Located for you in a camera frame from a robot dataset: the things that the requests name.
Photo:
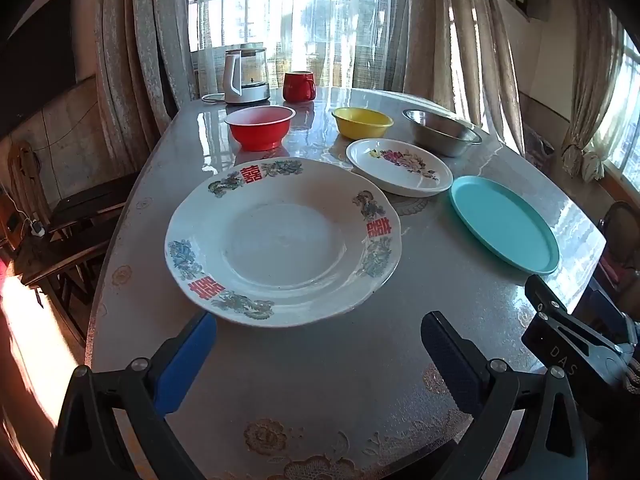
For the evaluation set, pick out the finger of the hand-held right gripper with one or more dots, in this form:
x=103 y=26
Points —
x=560 y=342

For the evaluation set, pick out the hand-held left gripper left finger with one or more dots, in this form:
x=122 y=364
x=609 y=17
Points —
x=185 y=360

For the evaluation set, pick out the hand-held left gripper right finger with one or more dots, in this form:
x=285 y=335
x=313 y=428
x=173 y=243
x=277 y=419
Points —
x=450 y=360

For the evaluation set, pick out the teal plastic plate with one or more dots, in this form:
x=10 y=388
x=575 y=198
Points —
x=500 y=222

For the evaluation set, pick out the large white dragon-print plate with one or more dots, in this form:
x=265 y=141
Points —
x=280 y=250

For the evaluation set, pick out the small white floral plate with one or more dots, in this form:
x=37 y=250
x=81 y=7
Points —
x=400 y=170

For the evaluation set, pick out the stainless steel bowl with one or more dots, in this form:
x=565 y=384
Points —
x=440 y=140

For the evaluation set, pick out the red plastic bowl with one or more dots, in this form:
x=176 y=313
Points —
x=260 y=132

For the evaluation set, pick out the yellow plastic bowl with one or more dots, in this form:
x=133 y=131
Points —
x=362 y=127

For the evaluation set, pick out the round-backed dark chair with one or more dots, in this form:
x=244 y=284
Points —
x=620 y=220

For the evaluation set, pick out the dark wooden bench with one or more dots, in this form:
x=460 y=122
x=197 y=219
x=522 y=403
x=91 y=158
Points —
x=80 y=255

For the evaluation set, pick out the grey woven bag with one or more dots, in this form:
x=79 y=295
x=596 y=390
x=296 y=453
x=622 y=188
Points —
x=539 y=147

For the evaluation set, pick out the white power adapter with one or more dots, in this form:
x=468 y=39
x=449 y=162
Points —
x=37 y=230

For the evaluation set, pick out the side window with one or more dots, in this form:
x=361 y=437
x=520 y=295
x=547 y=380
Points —
x=627 y=110

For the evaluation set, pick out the beige tied curtain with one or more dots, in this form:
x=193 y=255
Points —
x=590 y=85

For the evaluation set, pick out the glass electric kettle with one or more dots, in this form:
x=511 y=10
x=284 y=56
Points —
x=245 y=90

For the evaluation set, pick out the red mug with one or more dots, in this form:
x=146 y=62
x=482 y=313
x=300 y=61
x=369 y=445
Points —
x=295 y=87

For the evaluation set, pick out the grey velvet curtain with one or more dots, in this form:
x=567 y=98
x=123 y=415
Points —
x=135 y=60

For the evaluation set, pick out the beige velvet curtain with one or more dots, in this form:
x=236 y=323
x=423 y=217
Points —
x=465 y=50

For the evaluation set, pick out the sheer white curtain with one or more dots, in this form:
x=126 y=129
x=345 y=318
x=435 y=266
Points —
x=300 y=25

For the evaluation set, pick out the dark wall board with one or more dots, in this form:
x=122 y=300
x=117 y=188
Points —
x=35 y=50

